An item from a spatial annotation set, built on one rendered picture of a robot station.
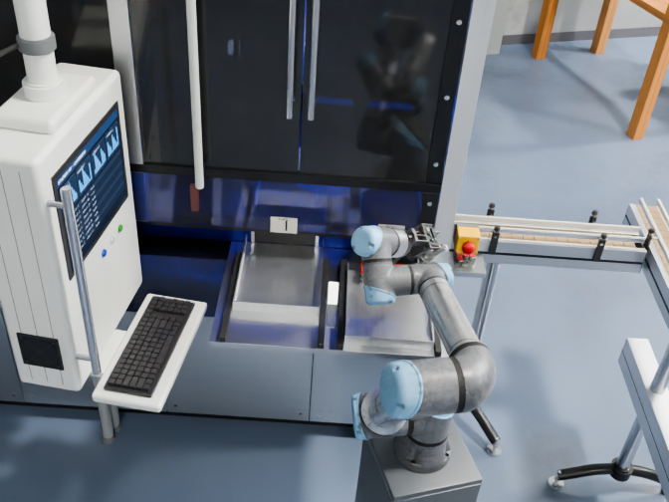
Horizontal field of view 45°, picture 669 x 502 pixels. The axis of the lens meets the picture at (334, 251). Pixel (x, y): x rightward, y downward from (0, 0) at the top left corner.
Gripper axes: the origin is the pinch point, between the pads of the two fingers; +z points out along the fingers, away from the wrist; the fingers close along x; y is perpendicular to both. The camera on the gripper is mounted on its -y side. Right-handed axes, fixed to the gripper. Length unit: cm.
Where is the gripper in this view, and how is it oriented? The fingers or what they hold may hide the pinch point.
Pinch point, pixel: (433, 248)
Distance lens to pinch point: 223.6
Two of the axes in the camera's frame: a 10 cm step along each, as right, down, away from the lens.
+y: 7.1, -4.2, -5.7
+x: -3.0, -9.1, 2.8
